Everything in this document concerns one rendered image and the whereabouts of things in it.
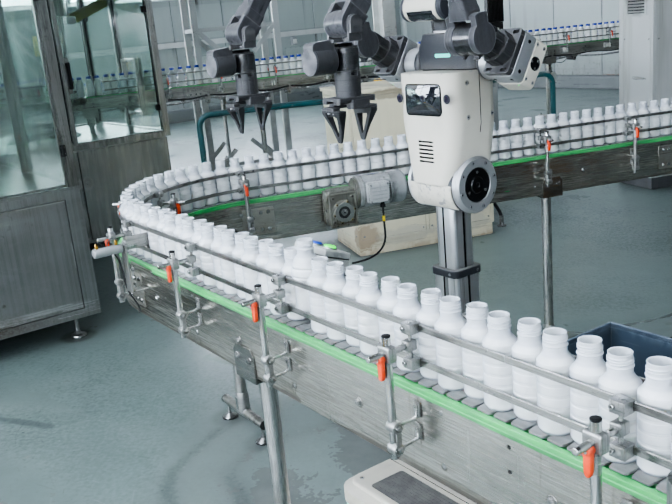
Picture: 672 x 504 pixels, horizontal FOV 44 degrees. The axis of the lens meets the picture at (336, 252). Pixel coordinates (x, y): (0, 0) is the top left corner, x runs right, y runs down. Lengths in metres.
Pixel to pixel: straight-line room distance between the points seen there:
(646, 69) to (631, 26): 0.41
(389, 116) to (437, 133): 3.64
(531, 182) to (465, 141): 1.56
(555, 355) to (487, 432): 0.20
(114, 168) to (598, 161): 4.20
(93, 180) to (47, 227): 2.12
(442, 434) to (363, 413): 0.24
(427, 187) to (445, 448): 0.99
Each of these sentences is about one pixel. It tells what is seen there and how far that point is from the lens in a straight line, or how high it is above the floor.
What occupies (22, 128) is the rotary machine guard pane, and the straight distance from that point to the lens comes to 4.80.
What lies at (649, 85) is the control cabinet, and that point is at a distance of 7.60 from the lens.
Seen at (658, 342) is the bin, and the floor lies 0.93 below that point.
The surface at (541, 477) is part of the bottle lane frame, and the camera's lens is 1.39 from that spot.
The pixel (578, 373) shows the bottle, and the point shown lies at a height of 1.12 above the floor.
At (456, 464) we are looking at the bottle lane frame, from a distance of 1.54.
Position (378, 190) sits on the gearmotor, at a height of 0.99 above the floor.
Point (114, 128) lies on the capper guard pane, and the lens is 6.98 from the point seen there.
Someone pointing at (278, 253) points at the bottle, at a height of 1.15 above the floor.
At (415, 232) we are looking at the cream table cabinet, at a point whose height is 0.11.
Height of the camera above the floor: 1.65
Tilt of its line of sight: 16 degrees down
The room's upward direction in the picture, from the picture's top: 5 degrees counter-clockwise
